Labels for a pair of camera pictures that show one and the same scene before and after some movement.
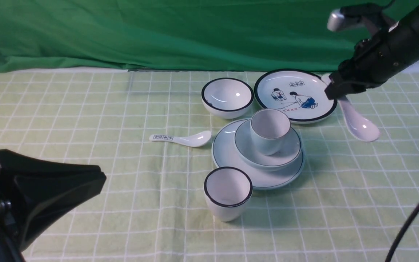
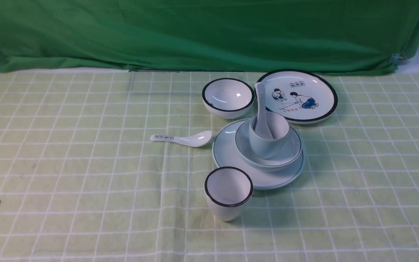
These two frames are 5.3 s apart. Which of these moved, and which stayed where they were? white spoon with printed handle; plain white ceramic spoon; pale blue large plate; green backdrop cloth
Moved: plain white ceramic spoon
Stayed: pale blue large plate; green backdrop cloth; white spoon with printed handle
